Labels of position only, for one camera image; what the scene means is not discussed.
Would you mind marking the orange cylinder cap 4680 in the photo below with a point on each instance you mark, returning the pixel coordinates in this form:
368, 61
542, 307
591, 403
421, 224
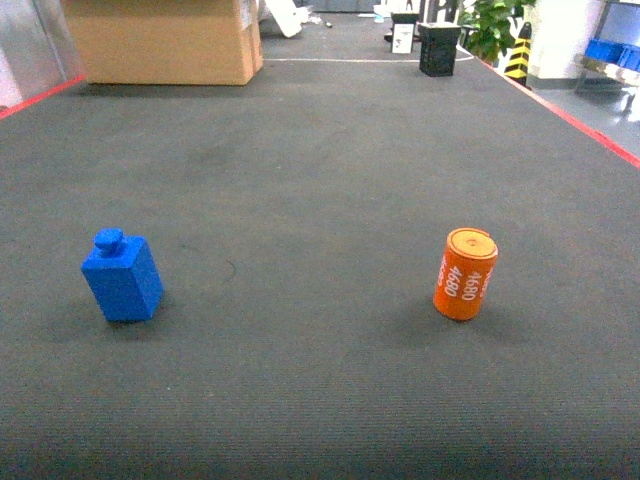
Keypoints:
467, 263

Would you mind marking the blue block part with knob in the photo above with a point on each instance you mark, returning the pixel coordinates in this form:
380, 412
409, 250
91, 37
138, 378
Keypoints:
122, 275

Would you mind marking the blue bin on far shelf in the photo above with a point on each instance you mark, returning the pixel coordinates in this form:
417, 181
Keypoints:
621, 54

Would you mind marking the white sign board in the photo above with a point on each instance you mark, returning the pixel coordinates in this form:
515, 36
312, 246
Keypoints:
402, 38

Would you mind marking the white foam piece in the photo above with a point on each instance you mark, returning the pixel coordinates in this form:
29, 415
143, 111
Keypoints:
289, 17

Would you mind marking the black crate on floor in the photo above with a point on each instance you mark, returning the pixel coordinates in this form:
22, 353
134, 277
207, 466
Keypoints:
438, 48

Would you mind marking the yellow black striped bollard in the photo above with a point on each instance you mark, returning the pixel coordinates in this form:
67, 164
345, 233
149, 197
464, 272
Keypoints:
517, 66

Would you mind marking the green potted plant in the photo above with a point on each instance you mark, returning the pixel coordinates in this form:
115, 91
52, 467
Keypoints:
488, 25

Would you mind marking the large cardboard box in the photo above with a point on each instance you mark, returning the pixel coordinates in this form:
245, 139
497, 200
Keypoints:
186, 42

